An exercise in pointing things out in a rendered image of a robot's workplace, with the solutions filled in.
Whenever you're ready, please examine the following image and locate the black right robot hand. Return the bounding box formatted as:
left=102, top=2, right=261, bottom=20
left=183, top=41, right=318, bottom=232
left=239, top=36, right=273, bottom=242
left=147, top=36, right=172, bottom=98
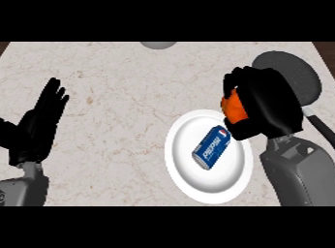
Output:
left=221, top=66, right=305, bottom=141

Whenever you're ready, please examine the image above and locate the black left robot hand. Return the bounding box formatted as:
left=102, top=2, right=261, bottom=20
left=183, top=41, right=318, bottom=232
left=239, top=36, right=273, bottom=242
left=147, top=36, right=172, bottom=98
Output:
left=0, top=77, right=72, bottom=168

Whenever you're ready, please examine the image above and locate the orange squash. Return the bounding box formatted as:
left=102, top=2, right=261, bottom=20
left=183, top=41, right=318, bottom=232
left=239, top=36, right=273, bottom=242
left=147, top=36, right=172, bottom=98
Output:
left=220, top=87, right=251, bottom=125

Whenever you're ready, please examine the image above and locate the dark grey frying pan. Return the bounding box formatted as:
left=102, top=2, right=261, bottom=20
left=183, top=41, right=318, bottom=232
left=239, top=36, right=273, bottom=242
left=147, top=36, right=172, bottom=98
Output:
left=251, top=50, right=335, bottom=169

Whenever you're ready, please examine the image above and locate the white round plate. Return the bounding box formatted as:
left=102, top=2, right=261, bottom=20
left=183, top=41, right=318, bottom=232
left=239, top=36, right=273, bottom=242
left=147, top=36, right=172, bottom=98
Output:
left=164, top=108, right=255, bottom=205

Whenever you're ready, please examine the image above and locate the blue soda can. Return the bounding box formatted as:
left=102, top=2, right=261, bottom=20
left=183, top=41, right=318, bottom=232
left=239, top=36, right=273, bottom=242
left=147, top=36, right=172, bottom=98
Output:
left=190, top=125, right=231, bottom=171

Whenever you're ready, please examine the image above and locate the grey round object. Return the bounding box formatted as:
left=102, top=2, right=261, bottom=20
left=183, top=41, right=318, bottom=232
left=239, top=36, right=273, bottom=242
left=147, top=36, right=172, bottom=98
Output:
left=140, top=42, right=178, bottom=50

